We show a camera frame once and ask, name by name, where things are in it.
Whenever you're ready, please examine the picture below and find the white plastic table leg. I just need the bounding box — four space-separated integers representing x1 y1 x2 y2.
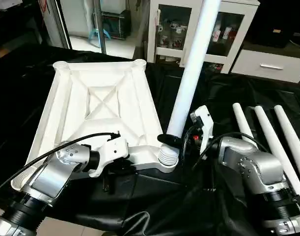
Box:
158 0 222 174
273 104 300 176
232 102 300 209
254 105 300 193

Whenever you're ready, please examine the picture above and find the white plastic table top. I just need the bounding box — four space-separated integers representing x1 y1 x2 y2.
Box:
10 59 183 193

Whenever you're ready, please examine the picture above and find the black table mat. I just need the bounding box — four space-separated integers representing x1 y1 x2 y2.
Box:
0 45 300 236

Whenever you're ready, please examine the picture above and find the white glass door cabinet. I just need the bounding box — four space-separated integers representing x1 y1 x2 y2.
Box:
147 0 261 75

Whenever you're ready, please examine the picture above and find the white drawer unit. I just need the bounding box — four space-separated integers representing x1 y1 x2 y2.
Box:
230 48 300 84

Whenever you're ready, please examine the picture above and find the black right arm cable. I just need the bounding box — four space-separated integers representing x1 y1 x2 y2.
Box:
181 125 269 174

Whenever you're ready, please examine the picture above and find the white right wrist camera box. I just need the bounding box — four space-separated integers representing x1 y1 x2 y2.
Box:
190 104 215 154

